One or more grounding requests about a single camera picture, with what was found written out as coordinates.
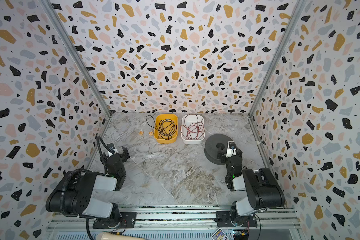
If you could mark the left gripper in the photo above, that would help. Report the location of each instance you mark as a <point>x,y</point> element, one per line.
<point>120,154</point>

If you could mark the black cable spool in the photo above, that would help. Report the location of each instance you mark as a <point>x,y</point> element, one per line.
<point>216,148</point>

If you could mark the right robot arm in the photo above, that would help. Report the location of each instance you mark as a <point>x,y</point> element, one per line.
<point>262,190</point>

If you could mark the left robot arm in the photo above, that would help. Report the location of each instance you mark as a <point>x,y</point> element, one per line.
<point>73,196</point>

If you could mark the white plastic bin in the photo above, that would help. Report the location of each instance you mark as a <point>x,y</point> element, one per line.
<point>192,129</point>

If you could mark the yellow plastic bin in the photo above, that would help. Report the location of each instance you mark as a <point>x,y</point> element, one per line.
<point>166,128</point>

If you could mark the colourful sticker card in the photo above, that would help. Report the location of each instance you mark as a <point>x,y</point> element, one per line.
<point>219,234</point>

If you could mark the beige cylinder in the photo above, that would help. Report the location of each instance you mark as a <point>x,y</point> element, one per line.
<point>111,236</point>

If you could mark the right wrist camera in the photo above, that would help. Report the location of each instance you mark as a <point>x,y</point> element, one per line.
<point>231,150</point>

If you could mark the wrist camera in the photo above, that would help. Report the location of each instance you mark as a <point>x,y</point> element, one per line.
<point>231,150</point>
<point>111,149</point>

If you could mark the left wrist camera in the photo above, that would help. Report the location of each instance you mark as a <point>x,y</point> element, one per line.
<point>111,149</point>

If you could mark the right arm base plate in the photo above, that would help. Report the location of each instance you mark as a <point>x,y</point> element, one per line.
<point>226,219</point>

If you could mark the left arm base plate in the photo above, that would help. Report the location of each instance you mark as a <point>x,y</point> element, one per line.
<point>125,220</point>

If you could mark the aluminium mounting rail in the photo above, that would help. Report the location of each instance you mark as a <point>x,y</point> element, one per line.
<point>209,217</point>

